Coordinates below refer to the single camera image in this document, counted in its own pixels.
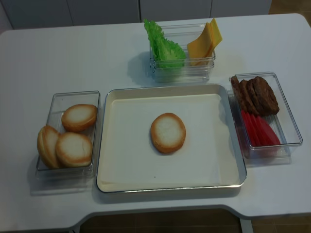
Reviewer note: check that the green lettuce leaves in container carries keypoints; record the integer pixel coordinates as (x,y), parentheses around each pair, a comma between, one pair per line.
(167,53)

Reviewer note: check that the clear lettuce and cheese container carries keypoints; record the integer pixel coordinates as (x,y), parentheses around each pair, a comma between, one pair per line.
(185,70)

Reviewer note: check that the yellow cheese slices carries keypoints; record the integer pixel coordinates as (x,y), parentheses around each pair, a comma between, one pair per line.
(204,45)

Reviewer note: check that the bun half on tray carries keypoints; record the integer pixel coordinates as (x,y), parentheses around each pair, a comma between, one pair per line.
(168,133)

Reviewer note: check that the silver metal baking tray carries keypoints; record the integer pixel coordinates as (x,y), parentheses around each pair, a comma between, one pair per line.
(232,168)

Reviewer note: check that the white parchment paper sheet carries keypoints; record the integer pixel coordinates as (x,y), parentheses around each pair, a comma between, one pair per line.
(130,157)

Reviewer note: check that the upper bun half in container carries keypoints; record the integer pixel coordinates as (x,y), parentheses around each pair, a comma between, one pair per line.
(79,117)

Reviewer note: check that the bun half in container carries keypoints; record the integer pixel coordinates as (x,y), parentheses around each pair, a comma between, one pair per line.
(79,117)
(74,149)

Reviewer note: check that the front bun half in container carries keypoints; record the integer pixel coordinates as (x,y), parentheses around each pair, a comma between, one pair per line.
(74,149)

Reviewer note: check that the clear bun container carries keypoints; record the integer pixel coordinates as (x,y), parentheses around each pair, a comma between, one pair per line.
(60,103)

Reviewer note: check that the brown meat patties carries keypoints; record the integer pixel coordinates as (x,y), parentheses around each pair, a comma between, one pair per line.
(255,96)

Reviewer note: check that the red tomato slices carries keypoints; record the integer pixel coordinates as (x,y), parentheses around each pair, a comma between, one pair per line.
(261,136)

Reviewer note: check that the leftmost bun half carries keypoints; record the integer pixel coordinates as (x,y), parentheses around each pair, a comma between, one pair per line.
(46,142)

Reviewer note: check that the clear patty and tomato container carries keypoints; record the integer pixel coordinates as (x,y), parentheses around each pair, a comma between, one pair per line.
(283,124)

